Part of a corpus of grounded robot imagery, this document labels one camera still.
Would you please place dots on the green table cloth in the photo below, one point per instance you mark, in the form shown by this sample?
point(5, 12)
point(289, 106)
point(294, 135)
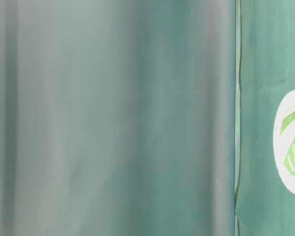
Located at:
point(143, 117)

